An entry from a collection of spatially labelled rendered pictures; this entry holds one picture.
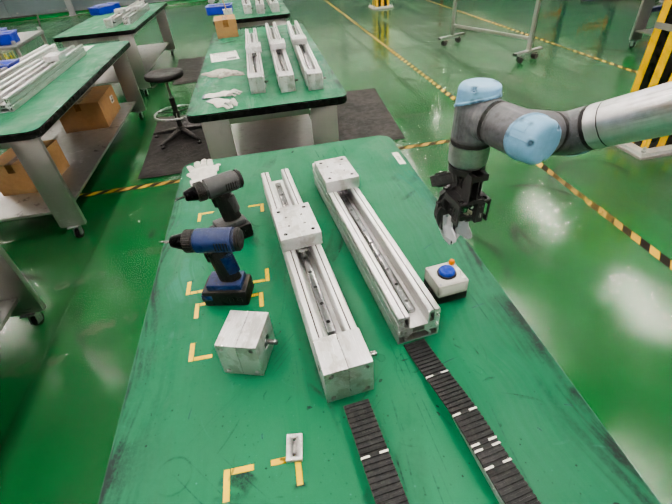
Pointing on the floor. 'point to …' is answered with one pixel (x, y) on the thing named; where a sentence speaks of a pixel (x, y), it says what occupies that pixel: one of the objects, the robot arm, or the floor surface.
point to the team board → (498, 33)
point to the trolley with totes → (18, 37)
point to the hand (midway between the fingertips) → (449, 237)
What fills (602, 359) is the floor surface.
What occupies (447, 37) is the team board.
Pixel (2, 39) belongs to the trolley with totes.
